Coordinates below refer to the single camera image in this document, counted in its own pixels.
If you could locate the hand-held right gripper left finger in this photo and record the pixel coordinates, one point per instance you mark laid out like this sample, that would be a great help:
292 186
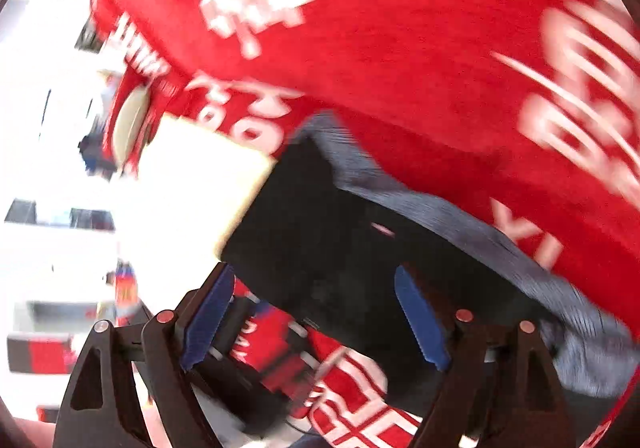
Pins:
207 318

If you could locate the red printed blanket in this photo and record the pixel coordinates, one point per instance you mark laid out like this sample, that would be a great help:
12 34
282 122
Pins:
400 28

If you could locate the black pants with blue stripe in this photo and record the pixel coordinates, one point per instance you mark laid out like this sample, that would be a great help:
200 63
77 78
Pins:
325 238

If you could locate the pale round cushion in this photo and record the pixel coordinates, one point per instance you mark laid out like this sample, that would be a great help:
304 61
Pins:
127 123

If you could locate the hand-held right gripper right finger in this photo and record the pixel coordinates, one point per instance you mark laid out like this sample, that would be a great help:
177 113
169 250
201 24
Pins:
420 318

